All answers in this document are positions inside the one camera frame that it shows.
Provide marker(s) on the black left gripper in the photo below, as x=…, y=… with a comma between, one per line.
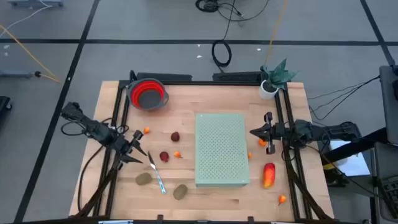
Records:
x=122, y=144

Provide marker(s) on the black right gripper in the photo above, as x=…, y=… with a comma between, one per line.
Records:
x=280, y=131

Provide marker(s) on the orange tangerine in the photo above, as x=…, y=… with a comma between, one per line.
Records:
x=262, y=143

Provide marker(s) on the brown kiwi fruit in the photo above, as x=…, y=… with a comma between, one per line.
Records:
x=143, y=179
x=180, y=192

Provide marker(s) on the dark red plum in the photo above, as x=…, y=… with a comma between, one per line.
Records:
x=175, y=136
x=164, y=156

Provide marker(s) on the red and yellow mango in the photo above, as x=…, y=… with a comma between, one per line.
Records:
x=269, y=175

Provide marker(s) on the red and grey collapsible colander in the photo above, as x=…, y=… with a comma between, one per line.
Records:
x=136, y=93

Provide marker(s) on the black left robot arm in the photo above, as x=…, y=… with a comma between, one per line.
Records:
x=93, y=128

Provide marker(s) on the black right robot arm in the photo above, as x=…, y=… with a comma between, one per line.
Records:
x=329, y=132

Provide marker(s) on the white plant pot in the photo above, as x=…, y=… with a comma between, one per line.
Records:
x=265, y=93

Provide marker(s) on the green perforated metal shelf riser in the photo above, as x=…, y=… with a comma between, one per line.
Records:
x=220, y=149

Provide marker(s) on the green leafy plant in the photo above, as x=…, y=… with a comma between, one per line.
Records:
x=280, y=76

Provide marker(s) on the black box behind table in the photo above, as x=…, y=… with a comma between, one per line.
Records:
x=236, y=76
x=163, y=76

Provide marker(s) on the white floor panel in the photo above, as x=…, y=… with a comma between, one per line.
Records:
x=351, y=161

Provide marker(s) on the black diagonal beam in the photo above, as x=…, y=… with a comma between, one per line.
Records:
x=357, y=146

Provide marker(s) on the grey desk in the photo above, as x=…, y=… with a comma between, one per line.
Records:
x=385, y=155

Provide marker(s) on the grey equipment cabinet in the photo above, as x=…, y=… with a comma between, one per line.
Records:
x=390, y=102

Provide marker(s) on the black caster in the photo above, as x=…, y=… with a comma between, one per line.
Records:
x=3, y=104

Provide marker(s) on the black keyboard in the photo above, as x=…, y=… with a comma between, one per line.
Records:
x=391, y=193

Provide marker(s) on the grey metal stand base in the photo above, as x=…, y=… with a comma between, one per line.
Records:
x=34, y=3
x=15, y=74

